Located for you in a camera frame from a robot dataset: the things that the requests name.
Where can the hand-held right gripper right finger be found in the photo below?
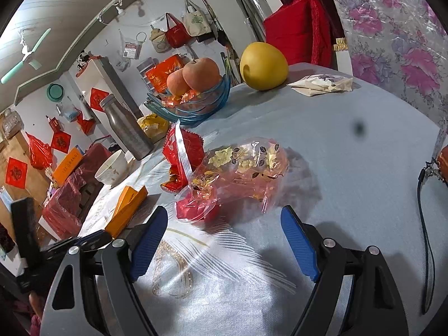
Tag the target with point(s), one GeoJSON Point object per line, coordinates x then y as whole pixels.
{"type": "Point", "coordinates": [297, 245]}

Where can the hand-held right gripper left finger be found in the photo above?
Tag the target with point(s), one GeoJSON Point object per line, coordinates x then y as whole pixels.
{"type": "Point", "coordinates": [148, 243]}

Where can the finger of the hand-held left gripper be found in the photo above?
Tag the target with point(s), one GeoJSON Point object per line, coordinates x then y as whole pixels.
{"type": "Point", "coordinates": [92, 238]}

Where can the small orange box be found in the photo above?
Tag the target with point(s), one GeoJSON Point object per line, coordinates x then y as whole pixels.
{"type": "Point", "coordinates": [126, 210]}

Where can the clear floral plastic bag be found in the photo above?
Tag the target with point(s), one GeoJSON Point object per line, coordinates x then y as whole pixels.
{"type": "Point", "coordinates": [241, 161]}

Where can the brown wooden board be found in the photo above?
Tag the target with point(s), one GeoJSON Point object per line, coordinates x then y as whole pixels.
{"type": "Point", "coordinates": [33, 182]}

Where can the red diamond paper on board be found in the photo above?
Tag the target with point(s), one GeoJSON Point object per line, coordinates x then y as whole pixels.
{"type": "Point", "coordinates": [15, 175]}

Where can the white bowl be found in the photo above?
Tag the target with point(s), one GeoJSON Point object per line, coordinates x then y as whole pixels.
{"type": "Point", "coordinates": [112, 168]}

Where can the large orange box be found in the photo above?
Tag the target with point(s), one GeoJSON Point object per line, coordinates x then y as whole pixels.
{"type": "Point", "coordinates": [68, 164]}

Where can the red plastic bag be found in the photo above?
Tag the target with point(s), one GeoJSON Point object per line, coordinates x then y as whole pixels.
{"type": "Point", "coordinates": [38, 154]}

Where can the white tablecloth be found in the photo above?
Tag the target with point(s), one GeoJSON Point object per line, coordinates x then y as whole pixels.
{"type": "Point", "coordinates": [350, 182]}

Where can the red foil bag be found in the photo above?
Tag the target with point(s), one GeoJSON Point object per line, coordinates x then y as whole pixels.
{"type": "Point", "coordinates": [192, 145]}

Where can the clear hanging bag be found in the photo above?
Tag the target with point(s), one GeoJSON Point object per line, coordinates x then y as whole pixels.
{"type": "Point", "coordinates": [12, 122]}

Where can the small red packet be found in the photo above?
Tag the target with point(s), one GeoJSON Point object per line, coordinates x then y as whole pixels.
{"type": "Point", "coordinates": [54, 124]}

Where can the red paper bag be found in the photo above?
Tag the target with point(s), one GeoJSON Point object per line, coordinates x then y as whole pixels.
{"type": "Point", "coordinates": [85, 124]}

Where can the steel bottle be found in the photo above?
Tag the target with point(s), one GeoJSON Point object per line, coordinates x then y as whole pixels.
{"type": "Point", "coordinates": [126, 126]}

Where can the yellow plastic bag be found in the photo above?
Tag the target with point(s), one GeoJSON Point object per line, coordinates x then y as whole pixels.
{"type": "Point", "coordinates": [152, 124]}

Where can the red diamond paper on refrigerator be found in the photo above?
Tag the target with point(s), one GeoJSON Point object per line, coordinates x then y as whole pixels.
{"type": "Point", "coordinates": [98, 98]}

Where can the green basin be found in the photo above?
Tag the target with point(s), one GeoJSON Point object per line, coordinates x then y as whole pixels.
{"type": "Point", "coordinates": [55, 92]}

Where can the blue glass fruit bowl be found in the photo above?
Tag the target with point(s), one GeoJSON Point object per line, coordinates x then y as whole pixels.
{"type": "Point", "coordinates": [196, 108]}

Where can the white refrigerator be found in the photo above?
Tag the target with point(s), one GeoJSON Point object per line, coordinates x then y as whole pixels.
{"type": "Point", "coordinates": [94, 77]}

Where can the beige paper packets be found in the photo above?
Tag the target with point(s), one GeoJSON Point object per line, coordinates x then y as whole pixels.
{"type": "Point", "coordinates": [322, 84]}

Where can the red apple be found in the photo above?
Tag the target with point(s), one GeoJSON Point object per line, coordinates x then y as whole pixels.
{"type": "Point", "coordinates": [201, 73]}
{"type": "Point", "coordinates": [176, 82]}

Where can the orange red gift box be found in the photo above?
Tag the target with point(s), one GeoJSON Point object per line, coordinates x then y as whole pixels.
{"type": "Point", "coordinates": [162, 71]}

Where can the green ceiling fan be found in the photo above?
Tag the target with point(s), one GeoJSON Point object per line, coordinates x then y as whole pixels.
{"type": "Point", "coordinates": [24, 56]}

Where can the panda toy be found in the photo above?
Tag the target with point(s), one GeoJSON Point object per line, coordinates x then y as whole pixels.
{"type": "Point", "coordinates": [81, 63]}

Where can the white drawer rack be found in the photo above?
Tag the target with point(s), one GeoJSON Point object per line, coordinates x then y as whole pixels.
{"type": "Point", "coordinates": [145, 64]}

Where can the yellow pomelo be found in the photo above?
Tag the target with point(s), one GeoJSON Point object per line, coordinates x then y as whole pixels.
{"type": "Point", "coordinates": [262, 66]}

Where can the hanging plastic bags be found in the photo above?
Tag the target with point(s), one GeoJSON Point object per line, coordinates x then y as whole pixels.
{"type": "Point", "coordinates": [133, 49]}

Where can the beige hanging bag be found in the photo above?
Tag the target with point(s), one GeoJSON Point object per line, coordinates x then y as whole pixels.
{"type": "Point", "coordinates": [159, 42]}

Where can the red tote bag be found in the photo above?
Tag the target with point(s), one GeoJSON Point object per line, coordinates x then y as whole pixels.
{"type": "Point", "coordinates": [176, 35]}

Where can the red cushion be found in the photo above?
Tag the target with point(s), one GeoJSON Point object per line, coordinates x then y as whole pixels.
{"type": "Point", "coordinates": [301, 28]}

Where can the white tote bag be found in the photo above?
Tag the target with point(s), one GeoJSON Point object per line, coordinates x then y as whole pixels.
{"type": "Point", "coordinates": [197, 21]}

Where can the floral plastic sheet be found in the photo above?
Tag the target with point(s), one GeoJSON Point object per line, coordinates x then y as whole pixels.
{"type": "Point", "coordinates": [385, 24]}

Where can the red diamond paper on wall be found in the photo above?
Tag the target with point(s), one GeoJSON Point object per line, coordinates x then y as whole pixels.
{"type": "Point", "coordinates": [60, 142]}

